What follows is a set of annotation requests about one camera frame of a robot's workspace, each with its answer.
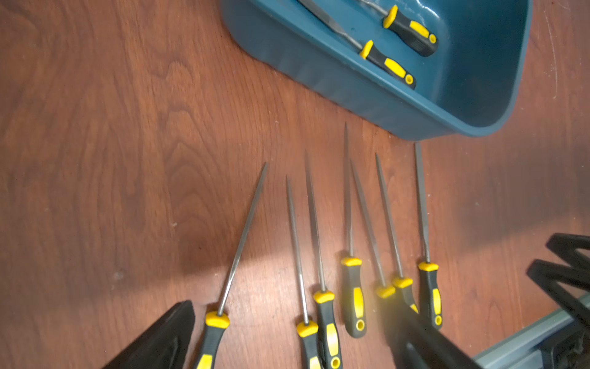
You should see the file tool one leftmost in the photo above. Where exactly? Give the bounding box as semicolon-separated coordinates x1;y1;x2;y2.
192;162;268;369

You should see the file tool two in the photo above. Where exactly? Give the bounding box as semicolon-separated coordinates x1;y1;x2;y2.
286;176;323;369

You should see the file tool four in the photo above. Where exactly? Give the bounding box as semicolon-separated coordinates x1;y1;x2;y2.
340;123;367;339

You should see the file tool six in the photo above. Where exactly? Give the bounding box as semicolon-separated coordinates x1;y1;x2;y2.
375;154;419;314

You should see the file tool seven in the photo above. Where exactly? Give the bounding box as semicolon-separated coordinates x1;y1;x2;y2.
414;142;443;330

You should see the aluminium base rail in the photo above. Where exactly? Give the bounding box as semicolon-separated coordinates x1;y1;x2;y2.
474;309;589;368

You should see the file tool five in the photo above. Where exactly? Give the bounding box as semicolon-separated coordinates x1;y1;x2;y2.
350;160;396;301

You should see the teal plastic storage bin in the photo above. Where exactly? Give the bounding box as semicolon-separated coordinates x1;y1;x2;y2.
220;1;533;141

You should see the file tool ten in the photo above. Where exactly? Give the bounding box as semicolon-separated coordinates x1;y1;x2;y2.
298;0;416;90

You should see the file tool three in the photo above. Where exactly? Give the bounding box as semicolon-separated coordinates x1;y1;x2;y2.
304;152;343;368

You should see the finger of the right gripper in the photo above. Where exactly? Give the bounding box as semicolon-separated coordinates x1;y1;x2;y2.
546;233;589;270
526;260;589;323

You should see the file tool eleven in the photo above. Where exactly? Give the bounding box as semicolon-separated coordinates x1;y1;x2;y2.
360;0;439;57

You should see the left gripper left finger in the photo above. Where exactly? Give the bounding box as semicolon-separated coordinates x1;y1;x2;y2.
105;301;195;368

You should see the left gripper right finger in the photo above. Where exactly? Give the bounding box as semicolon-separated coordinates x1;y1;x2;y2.
380;295;480;368

